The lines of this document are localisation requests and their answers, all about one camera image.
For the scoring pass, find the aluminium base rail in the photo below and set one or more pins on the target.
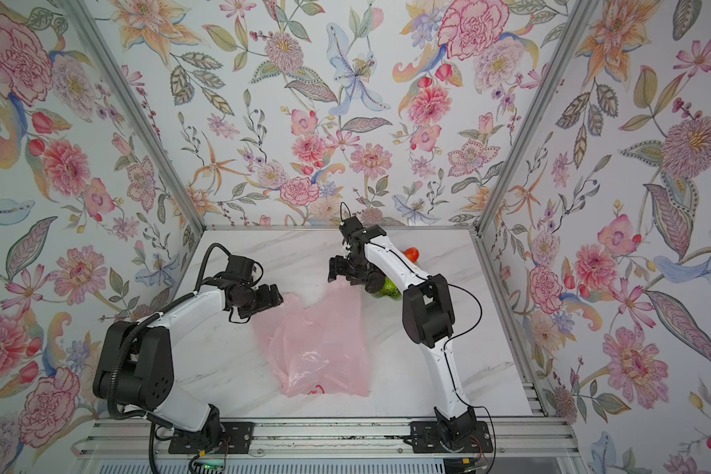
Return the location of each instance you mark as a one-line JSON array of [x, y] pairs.
[[277, 438]]

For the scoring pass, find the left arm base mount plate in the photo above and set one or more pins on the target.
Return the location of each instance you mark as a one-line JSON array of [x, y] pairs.
[[228, 438]]

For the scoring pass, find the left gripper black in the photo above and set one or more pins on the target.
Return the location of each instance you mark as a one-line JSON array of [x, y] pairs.
[[267, 298]]

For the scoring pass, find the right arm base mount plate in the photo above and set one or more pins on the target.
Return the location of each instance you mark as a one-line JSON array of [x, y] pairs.
[[434, 438]]

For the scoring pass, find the light green fruit plate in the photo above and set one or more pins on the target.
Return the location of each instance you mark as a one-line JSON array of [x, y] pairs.
[[391, 291]]

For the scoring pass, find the left aluminium corner post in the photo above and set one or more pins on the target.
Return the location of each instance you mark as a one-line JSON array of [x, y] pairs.
[[79, 16]]

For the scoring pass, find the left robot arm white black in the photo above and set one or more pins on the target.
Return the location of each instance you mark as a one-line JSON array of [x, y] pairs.
[[136, 370]]

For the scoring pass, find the aluminium corner post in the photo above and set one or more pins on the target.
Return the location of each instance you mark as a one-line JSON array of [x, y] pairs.
[[575, 27], [79, 16]]

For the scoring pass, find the pink plastic bag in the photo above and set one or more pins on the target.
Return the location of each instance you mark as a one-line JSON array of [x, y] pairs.
[[319, 349]]

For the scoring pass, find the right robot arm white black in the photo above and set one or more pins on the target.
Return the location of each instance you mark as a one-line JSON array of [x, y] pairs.
[[428, 317]]

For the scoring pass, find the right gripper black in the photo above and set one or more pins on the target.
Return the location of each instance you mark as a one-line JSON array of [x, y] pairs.
[[337, 268]]

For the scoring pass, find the right aluminium corner post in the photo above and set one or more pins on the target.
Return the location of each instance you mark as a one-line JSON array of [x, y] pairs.
[[575, 27]]

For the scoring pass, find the red orange tomato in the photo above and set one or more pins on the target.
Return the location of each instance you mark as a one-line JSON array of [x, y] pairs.
[[412, 254]]

